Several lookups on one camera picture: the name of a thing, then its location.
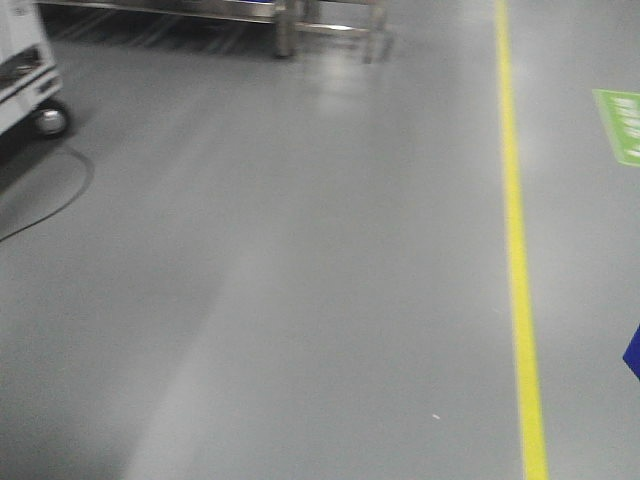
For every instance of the stainless steel table frame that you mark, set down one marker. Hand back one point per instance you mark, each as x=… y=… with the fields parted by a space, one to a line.
x=289 y=17

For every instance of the blue plastic bottle-shaped part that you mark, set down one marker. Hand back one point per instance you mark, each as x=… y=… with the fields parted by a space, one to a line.
x=631 y=356

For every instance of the green floor sign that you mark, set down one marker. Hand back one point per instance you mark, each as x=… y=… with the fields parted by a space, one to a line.
x=619 y=112

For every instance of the white wheeled cart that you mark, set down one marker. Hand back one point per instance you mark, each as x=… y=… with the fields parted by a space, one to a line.
x=30 y=78

